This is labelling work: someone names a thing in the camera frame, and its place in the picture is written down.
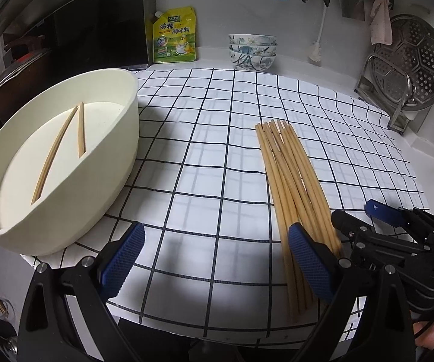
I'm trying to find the white oval plastic basin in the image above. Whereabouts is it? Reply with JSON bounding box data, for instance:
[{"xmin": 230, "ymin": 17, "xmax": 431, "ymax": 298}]
[{"xmin": 0, "ymin": 68, "xmax": 140, "ymax": 256}]

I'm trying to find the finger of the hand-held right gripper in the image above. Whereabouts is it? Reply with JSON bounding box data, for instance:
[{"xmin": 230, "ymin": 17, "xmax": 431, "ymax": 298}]
[
  {"xmin": 331, "ymin": 209, "xmax": 376, "ymax": 243},
  {"xmin": 366, "ymin": 199, "xmax": 434, "ymax": 243}
]

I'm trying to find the pink hanging cloth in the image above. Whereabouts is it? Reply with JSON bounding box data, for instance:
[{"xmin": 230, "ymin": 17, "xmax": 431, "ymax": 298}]
[{"xmin": 369, "ymin": 0, "xmax": 394, "ymax": 46}]

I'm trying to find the round perforated steamer plate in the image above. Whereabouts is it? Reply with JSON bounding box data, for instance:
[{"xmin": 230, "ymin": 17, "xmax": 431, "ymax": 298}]
[{"xmin": 373, "ymin": 14, "xmax": 434, "ymax": 112}]

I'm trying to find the yellow seasoning pouch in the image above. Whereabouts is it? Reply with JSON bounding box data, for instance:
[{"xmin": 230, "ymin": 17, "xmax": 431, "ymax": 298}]
[{"xmin": 144, "ymin": 6, "xmax": 197, "ymax": 65}]

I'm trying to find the floral ceramic bowl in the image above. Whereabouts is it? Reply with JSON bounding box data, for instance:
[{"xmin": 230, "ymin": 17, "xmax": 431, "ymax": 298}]
[
  {"xmin": 230, "ymin": 53, "xmax": 277, "ymax": 71},
  {"xmin": 228, "ymin": 34, "xmax": 278, "ymax": 48},
  {"xmin": 229, "ymin": 44, "xmax": 278, "ymax": 58}
]

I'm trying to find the black glass range hood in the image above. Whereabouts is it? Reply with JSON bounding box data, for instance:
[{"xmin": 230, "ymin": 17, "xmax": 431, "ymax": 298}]
[{"xmin": 0, "ymin": 0, "xmax": 150, "ymax": 71}]

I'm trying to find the white bottle brush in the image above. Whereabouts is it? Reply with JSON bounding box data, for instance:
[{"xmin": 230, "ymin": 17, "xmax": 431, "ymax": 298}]
[{"xmin": 307, "ymin": 5, "xmax": 328, "ymax": 63}]

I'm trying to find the person's right hand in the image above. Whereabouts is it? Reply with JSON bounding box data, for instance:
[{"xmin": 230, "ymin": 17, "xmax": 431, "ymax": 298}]
[{"xmin": 413, "ymin": 319, "xmax": 434, "ymax": 351}]

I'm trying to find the light wooden chopstick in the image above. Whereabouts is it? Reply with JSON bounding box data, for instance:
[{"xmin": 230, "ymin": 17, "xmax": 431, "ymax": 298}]
[
  {"xmin": 30, "ymin": 105, "xmax": 79, "ymax": 206},
  {"xmin": 77, "ymin": 101, "xmax": 86, "ymax": 158}
]

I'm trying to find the metal rack stand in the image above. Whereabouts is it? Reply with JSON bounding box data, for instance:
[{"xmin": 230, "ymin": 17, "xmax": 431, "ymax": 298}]
[{"xmin": 354, "ymin": 53, "xmax": 419, "ymax": 136}]

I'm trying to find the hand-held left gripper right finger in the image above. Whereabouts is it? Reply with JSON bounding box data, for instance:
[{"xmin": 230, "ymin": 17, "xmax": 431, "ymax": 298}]
[{"xmin": 288, "ymin": 222, "xmax": 417, "ymax": 362}]

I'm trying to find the pile of wooden chopsticks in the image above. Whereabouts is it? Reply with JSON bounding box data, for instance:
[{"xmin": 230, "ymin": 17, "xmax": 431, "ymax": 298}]
[{"xmin": 255, "ymin": 119, "xmax": 344, "ymax": 323}]

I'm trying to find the brown cooking pot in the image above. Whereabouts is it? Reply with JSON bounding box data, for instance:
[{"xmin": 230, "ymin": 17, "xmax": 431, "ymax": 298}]
[{"xmin": 0, "ymin": 58, "xmax": 57, "ymax": 121}]

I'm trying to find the white black-grid tablecloth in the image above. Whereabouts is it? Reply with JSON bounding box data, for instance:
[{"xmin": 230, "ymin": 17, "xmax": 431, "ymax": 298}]
[{"xmin": 20, "ymin": 67, "xmax": 430, "ymax": 344}]

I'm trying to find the glass pot lid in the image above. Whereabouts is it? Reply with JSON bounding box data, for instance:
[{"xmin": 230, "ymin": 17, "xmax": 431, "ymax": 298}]
[{"xmin": 0, "ymin": 43, "xmax": 55, "ymax": 100}]

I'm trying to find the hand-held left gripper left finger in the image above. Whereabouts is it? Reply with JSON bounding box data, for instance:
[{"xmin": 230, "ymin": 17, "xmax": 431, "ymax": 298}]
[{"xmin": 17, "ymin": 222, "xmax": 146, "ymax": 362}]

